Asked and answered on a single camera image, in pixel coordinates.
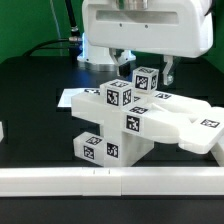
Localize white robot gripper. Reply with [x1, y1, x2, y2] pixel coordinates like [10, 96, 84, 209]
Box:
[82, 0, 213, 86]

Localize small white tagged cube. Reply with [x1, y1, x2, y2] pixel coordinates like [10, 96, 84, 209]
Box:
[100, 79, 133, 108]
[132, 67, 159, 94]

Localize white chair back frame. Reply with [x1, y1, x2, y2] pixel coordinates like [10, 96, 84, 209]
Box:
[71, 91, 224, 154]

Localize white chair seat part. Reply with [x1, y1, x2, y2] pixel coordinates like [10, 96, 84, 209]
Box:
[100, 125, 154, 167]

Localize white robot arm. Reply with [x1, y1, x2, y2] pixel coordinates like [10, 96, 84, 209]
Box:
[78, 0, 214, 85]

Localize black cable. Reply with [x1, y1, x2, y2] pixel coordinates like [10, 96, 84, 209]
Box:
[21, 0, 83, 58]

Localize white marker base plate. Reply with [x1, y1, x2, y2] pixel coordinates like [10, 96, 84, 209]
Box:
[57, 87, 101, 109]

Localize white right obstacle wall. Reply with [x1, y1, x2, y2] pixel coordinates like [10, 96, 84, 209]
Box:
[211, 136, 224, 167]

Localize white obstacle wall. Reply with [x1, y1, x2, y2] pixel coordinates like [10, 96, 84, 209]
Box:
[211, 136, 224, 167]
[0, 167, 224, 197]
[0, 121, 4, 142]

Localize white front obstacle wall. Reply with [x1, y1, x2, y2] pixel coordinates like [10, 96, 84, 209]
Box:
[0, 167, 224, 197]

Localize white left obstacle wall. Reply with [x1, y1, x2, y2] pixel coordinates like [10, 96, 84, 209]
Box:
[0, 121, 4, 142]

